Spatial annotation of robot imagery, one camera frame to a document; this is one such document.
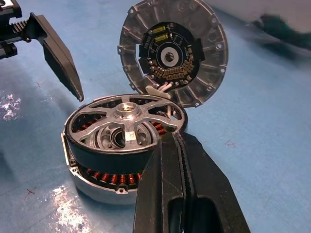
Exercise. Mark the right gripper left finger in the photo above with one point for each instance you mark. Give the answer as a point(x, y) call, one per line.
point(158, 184)

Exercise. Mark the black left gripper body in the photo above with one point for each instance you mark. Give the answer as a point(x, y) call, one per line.
point(9, 9)

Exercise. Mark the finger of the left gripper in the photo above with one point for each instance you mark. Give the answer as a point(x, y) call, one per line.
point(58, 55)

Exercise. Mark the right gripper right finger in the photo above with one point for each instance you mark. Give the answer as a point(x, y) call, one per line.
point(213, 184)

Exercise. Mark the black motor rotor silver spokes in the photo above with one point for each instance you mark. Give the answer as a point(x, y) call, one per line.
point(102, 155)

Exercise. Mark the motor stator base copper windings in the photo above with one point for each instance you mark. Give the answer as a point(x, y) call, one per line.
point(102, 191)

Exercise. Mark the motor end cover circuit board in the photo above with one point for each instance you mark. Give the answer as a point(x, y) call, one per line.
point(209, 72)

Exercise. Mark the dark torn patch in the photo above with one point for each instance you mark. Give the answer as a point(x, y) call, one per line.
point(281, 34)

